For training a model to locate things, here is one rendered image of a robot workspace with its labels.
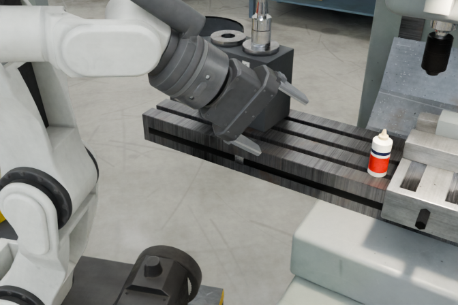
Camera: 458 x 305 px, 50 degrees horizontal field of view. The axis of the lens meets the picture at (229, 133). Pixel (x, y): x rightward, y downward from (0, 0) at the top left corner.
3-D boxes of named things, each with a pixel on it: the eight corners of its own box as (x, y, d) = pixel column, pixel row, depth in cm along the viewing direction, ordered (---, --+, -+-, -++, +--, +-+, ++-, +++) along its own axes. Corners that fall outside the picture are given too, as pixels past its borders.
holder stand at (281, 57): (264, 133, 122) (267, 58, 111) (197, 107, 133) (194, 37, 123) (289, 114, 130) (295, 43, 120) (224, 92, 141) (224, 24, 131)
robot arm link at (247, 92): (230, 156, 69) (159, 119, 63) (217, 120, 76) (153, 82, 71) (289, 90, 64) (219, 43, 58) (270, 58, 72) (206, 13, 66)
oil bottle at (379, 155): (383, 180, 105) (392, 135, 99) (364, 174, 107) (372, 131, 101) (388, 170, 108) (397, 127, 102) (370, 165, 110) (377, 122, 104)
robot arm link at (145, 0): (168, 108, 62) (88, 64, 57) (161, 69, 71) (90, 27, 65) (223, 39, 58) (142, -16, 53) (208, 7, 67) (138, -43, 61)
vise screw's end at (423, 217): (424, 231, 86) (426, 222, 85) (414, 228, 87) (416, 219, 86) (429, 218, 89) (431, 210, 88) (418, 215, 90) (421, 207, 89)
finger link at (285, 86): (307, 107, 70) (276, 87, 67) (300, 97, 73) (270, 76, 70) (314, 99, 70) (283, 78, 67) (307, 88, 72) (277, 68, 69)
